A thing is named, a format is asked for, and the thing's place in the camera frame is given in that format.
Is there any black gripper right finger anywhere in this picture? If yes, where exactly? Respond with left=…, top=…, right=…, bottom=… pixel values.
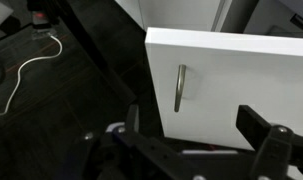
left=235, top=104, right=303, bottom=180

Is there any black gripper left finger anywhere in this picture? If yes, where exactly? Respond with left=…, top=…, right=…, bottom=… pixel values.
left=54, top=104, right=205, bottom=180

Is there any white base cabinet body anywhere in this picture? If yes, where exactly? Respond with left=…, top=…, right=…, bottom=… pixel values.
left=220, top=0, right=303, bottom=38

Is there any black metal frame leg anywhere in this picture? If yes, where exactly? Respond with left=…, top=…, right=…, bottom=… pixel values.
left=55, top=0, right=138, bottom=104

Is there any white floor cable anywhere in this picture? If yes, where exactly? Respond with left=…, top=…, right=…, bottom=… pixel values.
left=0, top=34, right=64, bottom=117

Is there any black power strip red switch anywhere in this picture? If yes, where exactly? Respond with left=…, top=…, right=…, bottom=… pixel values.
left=29, top=9, right=57, bottom=29

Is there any silver cabinet door handle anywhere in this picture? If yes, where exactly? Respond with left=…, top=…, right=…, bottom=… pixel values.
left=173, top=63, right=188, bottom=113

